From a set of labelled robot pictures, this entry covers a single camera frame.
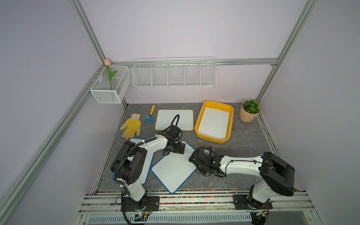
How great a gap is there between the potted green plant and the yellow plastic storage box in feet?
0.26

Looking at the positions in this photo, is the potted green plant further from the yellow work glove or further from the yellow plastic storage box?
the yellow work glove

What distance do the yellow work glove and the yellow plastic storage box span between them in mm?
451

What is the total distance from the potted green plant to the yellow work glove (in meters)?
0.80

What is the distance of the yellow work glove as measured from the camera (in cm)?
104

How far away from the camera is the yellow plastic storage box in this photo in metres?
0.96

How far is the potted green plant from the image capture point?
101 centimetres
